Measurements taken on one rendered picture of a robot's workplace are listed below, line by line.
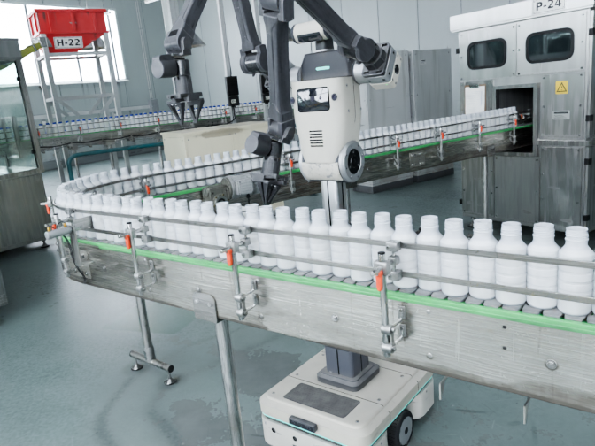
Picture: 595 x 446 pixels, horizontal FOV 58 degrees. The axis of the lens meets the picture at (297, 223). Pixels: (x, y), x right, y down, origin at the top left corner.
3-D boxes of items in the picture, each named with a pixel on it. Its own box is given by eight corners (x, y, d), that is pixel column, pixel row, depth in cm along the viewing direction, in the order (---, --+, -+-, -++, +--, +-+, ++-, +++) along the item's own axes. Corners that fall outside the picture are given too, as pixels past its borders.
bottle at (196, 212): (216, 250, 167) (209, 199, 163) (200, 256, 163) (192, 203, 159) (204, 248, 171) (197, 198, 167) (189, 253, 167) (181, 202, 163)
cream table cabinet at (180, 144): (259, 218, 658) (248, 121, 630) (287, 226, 607) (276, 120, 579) (175, 238, 599) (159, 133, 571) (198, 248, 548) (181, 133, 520)
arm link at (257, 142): (297, 128, 166) (279, 120, 172) (271, 119, 157) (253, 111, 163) (282, 165, 168) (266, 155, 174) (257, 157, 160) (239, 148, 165)
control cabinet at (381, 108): (390, 180, 822) (383, 51, 776) (414, 183, 781) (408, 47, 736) (350, 190, 778) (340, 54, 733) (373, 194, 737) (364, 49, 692)
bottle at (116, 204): (126, 238, 195) (118, 194, 191) (135, 240, 191) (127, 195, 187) (111, 242, 191) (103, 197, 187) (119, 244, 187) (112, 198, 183)
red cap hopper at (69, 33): (75, 222, 738) (33, 8, 672) (65, 216, 796) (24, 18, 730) (141, 210, 787) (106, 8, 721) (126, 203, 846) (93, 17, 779)
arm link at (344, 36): (300, -42, 140) (276, -44, 147) (276, 5, 141) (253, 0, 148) (379, 45, 175) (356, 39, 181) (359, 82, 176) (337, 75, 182)
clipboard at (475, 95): (466, 119, 503) (465, 85, 495) (486, 119, 484) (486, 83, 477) (462, 120, 501) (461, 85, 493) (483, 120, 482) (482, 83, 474)
